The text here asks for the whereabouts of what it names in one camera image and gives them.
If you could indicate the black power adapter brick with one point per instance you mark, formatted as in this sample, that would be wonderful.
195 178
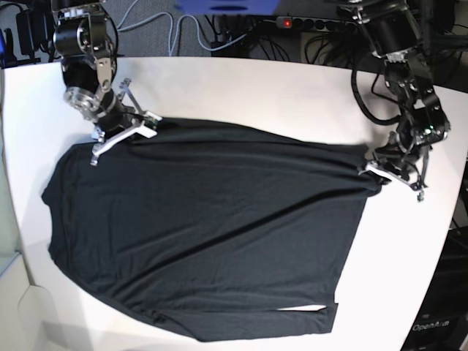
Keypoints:
32 31

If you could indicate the black OpenArm equipment case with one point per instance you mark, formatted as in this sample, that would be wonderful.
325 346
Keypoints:
441 322

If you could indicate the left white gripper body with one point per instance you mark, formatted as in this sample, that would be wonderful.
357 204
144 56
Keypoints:
401 160

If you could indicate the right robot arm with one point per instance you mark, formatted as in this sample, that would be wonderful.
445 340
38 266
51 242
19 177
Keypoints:
89 66

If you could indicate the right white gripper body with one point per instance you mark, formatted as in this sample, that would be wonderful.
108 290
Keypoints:
125 119

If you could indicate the blue plastic box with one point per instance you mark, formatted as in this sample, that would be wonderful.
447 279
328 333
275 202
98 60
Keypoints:
228 7

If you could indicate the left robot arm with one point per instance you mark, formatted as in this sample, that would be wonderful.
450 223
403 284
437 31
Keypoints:
394 37

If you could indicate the black long-sleeve T-shirt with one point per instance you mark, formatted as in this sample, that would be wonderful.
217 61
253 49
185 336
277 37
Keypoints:
211 230

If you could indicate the black power strip red switch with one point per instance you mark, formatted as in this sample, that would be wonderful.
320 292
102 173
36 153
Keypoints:
302 24

